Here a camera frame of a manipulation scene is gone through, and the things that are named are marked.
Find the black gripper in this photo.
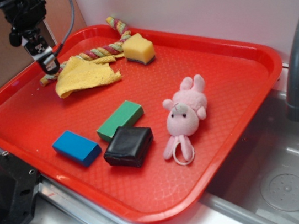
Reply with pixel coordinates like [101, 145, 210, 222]
[0, 0, 60, 75]

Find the yellow terry cloth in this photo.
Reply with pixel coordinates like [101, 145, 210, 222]
[55, 56, 122, 99]

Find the multicolored twisted rope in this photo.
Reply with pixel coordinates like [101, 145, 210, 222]
[32, 14, 137, 88]

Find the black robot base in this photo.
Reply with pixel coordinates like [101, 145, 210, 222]
[0, 152, 39, 224]

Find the yellow sponge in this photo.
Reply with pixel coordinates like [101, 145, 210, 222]
[122, 33, 156, 65]

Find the blue rectangular block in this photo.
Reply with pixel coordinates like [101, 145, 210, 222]
[52, 130, 102, 167]

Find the green rectangular block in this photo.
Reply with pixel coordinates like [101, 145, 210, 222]
[97, 100, 144, 142]

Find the red plastic tray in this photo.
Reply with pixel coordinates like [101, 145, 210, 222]
[0, 30, 282, 224]

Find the black square pouch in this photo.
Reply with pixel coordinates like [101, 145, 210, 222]
[103, 126, 154, 168]

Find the pink plush bunny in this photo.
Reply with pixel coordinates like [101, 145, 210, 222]
[162, 74, 207, 166]

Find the grey sink basin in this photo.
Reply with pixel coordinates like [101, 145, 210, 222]
[201, 90, 299, 224]

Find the grey cable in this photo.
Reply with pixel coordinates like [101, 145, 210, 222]
[46, 0, 82, 59]

